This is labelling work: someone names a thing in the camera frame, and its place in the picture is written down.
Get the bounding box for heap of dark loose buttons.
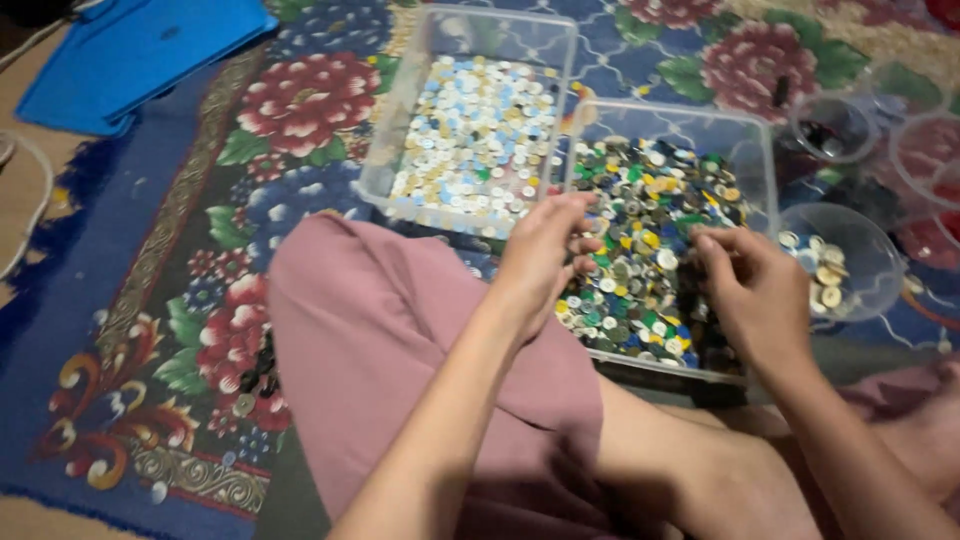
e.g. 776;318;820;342
231;330;282;418

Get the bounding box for white cable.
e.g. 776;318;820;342
0;129;55;280

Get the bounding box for blue plastic folder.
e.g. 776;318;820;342
15;0;280;138

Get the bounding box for cream buttons in cup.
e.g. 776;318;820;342
778;229;852;316

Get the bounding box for floral patterned carpet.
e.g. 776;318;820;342
0;0;960;540

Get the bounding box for person's leg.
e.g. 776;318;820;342
592;371;960;540

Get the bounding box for person's left hand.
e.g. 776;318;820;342
491;192;603;348

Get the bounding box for pile of dark mixed buttons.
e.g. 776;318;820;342
555;135;751;372

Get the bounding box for person's right hand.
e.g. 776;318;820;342
688;225;813;376

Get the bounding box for clear plastic tub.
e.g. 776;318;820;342
355;3;579;240
551;98;781;387

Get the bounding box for pink shorts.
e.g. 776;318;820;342
266;212;624;540

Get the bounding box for clear round plastic cup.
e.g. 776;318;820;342
888;111;960;213
777;202;907;324
787;91;880;165

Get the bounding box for pile of pale buttons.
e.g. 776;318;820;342
386;54;565;235

